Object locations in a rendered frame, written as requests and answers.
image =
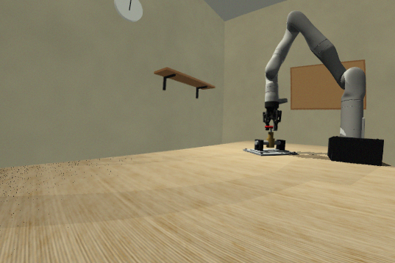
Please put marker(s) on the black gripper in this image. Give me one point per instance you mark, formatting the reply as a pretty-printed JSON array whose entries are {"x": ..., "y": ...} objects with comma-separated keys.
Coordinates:
[{"x": 272, "y": 107}]

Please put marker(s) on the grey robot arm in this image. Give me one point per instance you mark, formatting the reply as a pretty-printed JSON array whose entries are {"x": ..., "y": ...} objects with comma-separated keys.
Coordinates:
[{"x": 352, "y": 81}]

